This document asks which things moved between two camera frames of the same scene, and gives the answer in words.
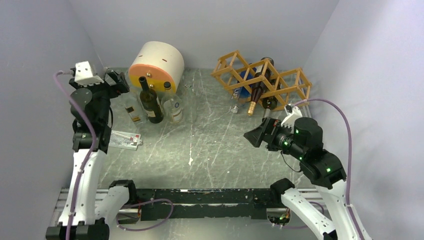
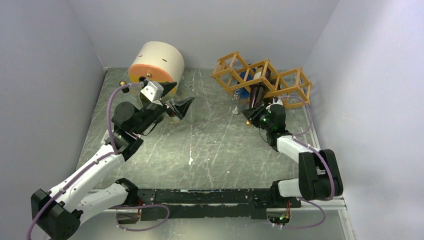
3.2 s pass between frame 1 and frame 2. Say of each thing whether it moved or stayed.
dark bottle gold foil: moved
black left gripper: moved
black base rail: stayed
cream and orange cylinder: stayed
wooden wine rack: stayed
